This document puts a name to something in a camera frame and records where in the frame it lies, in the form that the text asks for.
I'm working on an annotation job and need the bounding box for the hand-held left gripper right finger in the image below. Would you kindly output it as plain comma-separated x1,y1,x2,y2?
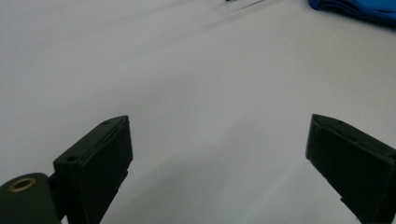
304,113,396,224

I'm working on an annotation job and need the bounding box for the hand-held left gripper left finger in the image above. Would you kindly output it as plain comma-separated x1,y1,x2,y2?
52,115,134,224

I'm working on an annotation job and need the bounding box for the blue cloth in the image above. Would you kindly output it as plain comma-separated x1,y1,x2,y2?
307,0,396,26

